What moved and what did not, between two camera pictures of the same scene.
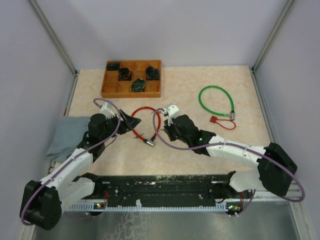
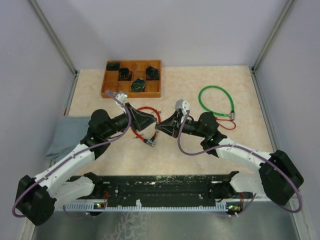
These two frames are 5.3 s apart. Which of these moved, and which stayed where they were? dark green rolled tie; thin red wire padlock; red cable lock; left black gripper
Moved: left black gripper
Stayed: red cable lock; dark green rolled tie; thin red wire padlock
